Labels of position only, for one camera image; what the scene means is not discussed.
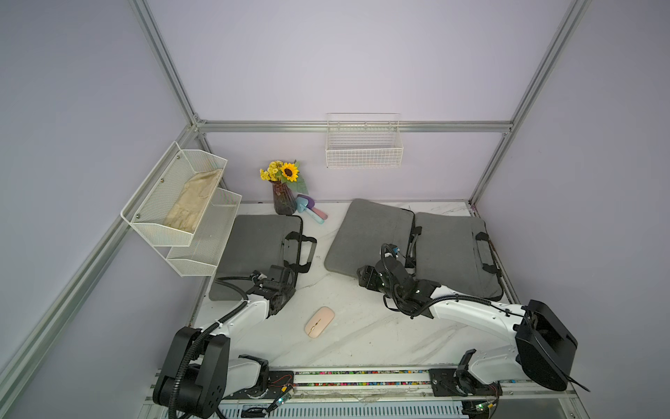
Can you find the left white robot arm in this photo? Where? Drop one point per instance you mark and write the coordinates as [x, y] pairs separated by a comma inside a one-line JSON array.
[[198, 371]]

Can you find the beige cloth in shelf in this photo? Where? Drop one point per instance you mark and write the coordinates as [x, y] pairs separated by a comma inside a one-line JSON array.
[[187, 212]]

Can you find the light blue toy shovel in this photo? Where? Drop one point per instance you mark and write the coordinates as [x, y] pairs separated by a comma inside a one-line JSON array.
[[302, 205]]

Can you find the white wire wall basket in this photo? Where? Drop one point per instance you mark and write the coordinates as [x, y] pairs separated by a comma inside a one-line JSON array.
[[363, 141]]

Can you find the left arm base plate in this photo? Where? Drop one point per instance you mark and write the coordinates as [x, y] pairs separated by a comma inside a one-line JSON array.
[[270, 383]]

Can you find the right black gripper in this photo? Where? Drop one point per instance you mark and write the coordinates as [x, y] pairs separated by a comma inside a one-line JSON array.
[[370, 274]]

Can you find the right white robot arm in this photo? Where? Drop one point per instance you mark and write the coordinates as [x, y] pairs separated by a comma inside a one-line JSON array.
[[537, 346]]

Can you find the purple toy shovel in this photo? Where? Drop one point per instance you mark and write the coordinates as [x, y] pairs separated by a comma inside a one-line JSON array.
[[312, 206]]

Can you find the aluminium frame rails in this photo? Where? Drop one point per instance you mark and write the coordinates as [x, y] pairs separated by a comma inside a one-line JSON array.
[[31, 355]]

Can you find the yellow artificial sunflowers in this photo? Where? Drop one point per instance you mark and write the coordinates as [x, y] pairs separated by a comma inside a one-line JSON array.
[[287, 174]]

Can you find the grey laptop bag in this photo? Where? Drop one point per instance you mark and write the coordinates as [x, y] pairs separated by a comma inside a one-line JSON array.
[[366, 226], [255, 244], [455, 252]]

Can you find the white two-tier mesh shelf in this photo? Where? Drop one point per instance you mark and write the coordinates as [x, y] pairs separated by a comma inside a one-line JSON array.
[[189, 254]]

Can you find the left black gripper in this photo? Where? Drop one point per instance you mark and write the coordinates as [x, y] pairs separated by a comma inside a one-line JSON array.
[[290, 291]]

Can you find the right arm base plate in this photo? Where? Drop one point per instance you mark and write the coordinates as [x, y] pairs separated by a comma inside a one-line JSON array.
[[452, 382]]

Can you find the pink computer mouse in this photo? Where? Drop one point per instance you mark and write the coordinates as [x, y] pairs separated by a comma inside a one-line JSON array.
[[318, 323]]

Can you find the dark glass vase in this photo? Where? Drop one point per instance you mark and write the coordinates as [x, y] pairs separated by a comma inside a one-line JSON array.
[[283, 199]]

